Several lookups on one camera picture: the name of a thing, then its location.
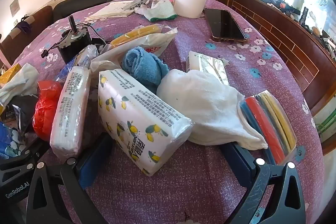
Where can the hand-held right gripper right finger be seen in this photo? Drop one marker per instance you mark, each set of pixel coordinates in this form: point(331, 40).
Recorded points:
point(237, 161)

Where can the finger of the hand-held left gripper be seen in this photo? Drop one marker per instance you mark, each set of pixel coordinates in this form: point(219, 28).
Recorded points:
point(18, 169)

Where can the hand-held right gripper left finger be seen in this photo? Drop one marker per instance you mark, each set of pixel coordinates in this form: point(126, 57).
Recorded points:
point(88, 161)

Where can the multicoloured sponge pack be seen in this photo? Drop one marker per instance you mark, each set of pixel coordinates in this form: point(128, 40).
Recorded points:
point(270, 124)

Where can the long white tissue pack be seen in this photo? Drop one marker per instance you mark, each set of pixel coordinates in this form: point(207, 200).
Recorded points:
point(69, 113)

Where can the white towel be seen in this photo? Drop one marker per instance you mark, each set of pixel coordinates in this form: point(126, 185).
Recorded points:
point(207, 106)

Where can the lemon-print tissue pack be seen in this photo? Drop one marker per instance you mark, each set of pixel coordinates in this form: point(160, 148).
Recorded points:
point(136, 119)

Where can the yellow tray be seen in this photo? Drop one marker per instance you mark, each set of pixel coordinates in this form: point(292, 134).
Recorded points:
point(9, 73)

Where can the small cream tissue pack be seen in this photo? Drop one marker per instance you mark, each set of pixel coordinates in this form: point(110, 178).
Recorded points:
point(207, 64)

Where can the blue items clear bag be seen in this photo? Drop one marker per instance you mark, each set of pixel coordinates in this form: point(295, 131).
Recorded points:
point(81, 58)

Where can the blue towel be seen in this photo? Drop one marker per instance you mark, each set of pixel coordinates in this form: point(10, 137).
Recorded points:
point(143, 66)

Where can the white red-print plastic bag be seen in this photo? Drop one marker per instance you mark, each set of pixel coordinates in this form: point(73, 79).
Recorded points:
point(149, 45)

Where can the yellow sponge pack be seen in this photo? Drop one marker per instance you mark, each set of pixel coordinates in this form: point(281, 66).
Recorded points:
point(139, 32)

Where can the blue printed packet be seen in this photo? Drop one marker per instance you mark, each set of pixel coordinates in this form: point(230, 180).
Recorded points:
point(8, 140)

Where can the black packet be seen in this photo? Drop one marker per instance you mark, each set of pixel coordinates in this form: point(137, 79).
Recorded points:
point(23, 108)

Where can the red plastic bag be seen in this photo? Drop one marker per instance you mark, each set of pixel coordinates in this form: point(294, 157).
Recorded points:
point(46, 108)

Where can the white cloth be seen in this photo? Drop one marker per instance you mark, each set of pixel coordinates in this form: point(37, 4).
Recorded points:
point(21, 85)

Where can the black electric motor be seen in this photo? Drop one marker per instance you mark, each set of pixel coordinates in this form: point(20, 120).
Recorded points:
point(74, 43)

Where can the wooden brick-pattern cabinet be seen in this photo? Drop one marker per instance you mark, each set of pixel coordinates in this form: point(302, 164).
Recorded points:
point(288, 48)

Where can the black smartphone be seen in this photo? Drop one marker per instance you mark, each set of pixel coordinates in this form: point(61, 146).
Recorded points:
point(225, 24)

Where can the purple cloth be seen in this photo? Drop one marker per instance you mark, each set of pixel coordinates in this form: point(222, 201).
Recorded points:
point(25, 26)

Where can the brown sofa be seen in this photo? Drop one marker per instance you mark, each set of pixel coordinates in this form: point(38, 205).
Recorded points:
point(36, 24)

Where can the white notebook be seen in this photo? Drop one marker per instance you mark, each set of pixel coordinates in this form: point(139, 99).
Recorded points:
point(113, 10)

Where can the pile of assorted small items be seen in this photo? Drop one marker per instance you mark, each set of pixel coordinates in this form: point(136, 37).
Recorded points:
point(278, 1)

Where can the small silver packet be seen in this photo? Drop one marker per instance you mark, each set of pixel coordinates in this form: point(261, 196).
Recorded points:
point(136, 3)

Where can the white green-cuffed work glove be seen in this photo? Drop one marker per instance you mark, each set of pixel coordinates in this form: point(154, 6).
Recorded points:
point(162, 12)

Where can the small wall plaque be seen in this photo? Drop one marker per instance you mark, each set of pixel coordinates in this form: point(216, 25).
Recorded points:
point(15, 7)

